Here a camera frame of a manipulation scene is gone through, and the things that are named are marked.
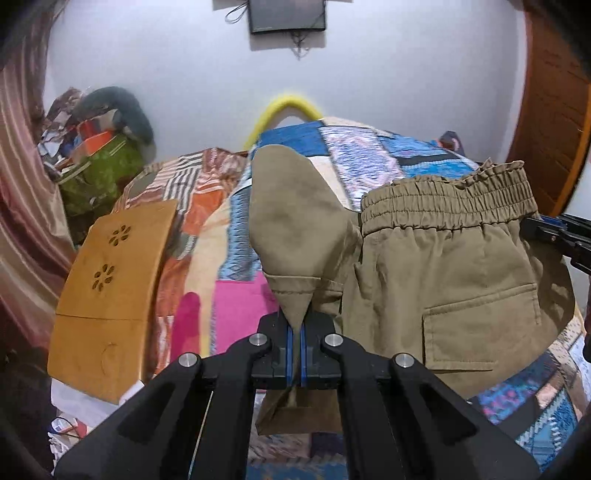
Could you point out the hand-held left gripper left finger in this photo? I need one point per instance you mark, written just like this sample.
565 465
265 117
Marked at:
288 355

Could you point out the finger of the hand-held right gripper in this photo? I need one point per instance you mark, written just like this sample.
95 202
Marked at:
549 233
577 222

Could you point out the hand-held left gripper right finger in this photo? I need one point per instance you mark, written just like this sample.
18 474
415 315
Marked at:
304 355

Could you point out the khaki pants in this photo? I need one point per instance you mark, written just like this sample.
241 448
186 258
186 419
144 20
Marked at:
438 277

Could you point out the pink cloth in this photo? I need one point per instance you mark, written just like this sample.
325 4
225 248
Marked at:
240 314

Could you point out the wooden door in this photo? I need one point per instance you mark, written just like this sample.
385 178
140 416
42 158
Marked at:
549 115

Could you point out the grey bag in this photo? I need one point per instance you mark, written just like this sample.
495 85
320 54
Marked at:
450 141

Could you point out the bamboo lap table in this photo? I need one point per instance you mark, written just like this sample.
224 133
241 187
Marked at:
111 323

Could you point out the patchwork printed blanket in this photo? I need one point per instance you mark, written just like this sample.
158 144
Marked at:
383 152

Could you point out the white printed cloth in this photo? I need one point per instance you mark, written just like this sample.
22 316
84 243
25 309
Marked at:
78 401

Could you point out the yellow foam hoop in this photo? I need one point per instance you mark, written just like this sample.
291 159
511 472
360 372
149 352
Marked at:
286 100

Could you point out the orange box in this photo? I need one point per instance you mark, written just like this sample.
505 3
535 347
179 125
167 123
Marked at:
97 141

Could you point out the striped brown curtain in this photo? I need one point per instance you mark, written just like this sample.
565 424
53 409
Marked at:
23 230

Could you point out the pile of papers and bags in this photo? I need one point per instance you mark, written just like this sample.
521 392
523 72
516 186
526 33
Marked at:
60 134

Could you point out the small black wall monitor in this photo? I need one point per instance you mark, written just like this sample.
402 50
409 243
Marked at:
286 16

